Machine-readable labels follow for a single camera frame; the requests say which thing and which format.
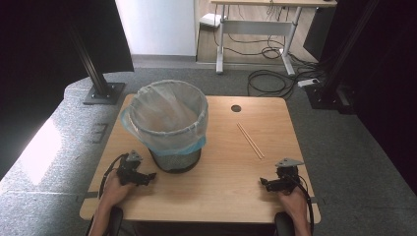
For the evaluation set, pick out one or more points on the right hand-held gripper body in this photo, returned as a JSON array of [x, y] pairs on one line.
[[287, 175]]

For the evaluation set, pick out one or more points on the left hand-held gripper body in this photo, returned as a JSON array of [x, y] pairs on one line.
[[127, 170]]

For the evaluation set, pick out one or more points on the person's left hand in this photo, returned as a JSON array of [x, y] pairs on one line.
[[115, 191]]

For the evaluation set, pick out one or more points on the person's right hand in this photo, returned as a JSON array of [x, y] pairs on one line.
[[295, 203]]

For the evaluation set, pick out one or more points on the black mesh trash bin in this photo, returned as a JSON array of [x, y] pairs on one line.
[[176, 161]]

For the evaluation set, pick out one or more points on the black chair armrest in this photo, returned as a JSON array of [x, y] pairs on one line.
[[115, 221], [284, 224]]

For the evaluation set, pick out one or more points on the wooden chopstick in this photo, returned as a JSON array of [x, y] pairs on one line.
[[253, 141], [249, 141]]

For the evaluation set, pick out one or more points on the grey floor socket cover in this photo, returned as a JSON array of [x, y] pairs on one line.
[[98, 132]]

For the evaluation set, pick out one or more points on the translucent plastic bin liner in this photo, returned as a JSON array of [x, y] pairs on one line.
[[165, 114]]

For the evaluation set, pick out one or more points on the black metal stand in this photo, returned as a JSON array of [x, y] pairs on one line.
[[98, 82], [331, 82]]

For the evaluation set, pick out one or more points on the white power strip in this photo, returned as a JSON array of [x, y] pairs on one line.
[[308, 82]]

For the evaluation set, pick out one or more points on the black curtain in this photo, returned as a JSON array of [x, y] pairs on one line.
[[390, 82], [39, 65]]

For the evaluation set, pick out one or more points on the black computer case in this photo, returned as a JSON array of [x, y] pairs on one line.
[[319, 32]]

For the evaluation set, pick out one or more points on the white-framed wooden desk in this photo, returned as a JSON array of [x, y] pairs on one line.
[[255, 28]]

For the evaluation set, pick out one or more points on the white router box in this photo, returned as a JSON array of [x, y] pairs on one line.
[[210, 19]]

